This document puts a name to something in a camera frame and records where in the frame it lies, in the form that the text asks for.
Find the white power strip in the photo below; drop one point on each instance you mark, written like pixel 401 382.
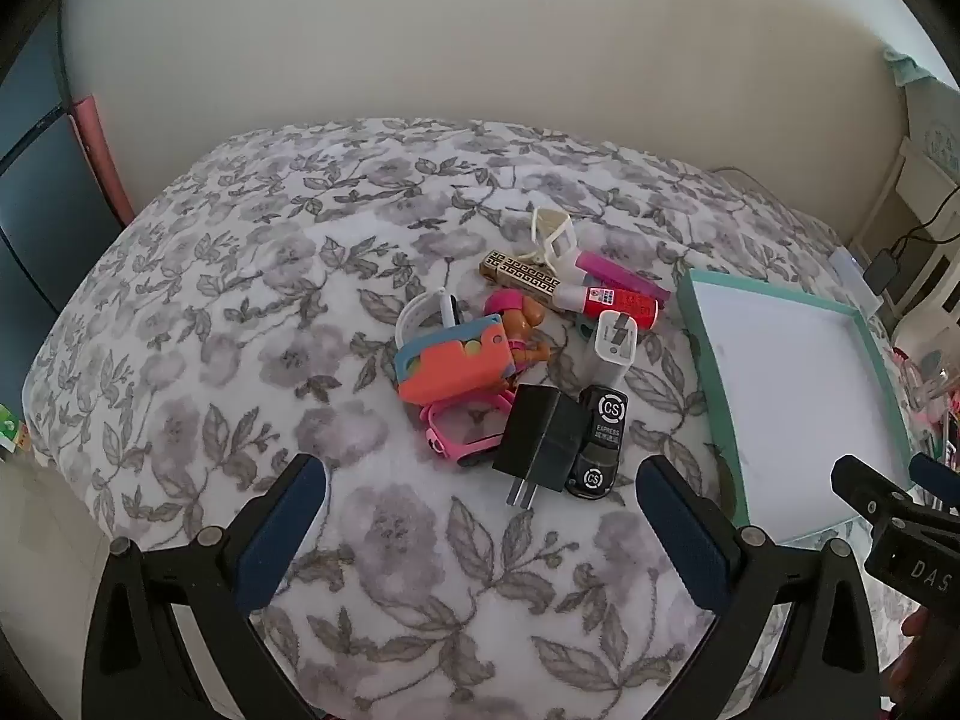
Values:
pixel 847 270

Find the floral grey white blanket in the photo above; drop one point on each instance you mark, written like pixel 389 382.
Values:
pixel 300 255

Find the green packet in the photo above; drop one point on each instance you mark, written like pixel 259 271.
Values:
pixel 7 427

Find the pink pole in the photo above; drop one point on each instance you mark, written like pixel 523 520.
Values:
pixel 97 157

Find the gold black patterned lighter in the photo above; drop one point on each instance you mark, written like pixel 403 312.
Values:
pixel 521 276

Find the teal cloth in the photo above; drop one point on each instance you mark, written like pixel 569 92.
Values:
pixel 904 64

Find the orange blue toy case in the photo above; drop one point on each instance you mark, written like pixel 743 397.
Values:
pixel 450 367

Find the pink brown toy doll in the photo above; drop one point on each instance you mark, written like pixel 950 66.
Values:
pixel 517 322

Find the small teal plastic piece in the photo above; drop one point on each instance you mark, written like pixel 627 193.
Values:
pixel 583 328

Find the dark blue cabinet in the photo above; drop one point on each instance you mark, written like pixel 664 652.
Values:
pixel 37 202

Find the person's right hand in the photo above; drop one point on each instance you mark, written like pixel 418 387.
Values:
pixel 911 628

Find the black toy car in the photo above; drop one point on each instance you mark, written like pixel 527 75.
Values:
pixel 598 457

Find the pink wrist watch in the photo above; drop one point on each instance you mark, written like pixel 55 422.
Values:
pixel 435 439

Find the white plastic clip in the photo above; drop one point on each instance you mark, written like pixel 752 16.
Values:
pixel 559 244

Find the black charger plug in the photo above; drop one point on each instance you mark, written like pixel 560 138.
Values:
pixel 536 435

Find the red white glue stick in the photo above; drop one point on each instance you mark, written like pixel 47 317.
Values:
pixel 622 306

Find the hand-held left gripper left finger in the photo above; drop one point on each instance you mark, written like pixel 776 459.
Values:
pixel 285 532

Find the black wall adapter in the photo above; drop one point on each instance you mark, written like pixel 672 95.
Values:
pixel 883 270

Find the teal white box tray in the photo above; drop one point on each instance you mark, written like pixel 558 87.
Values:
pixel 787 390

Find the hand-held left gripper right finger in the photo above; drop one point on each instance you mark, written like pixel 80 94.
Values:
pixel 682 532

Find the white power adapter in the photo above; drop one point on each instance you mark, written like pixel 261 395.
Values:
pixel 611 349

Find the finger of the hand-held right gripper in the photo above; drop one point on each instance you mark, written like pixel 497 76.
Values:
pixel 936 474
pixel 859 481

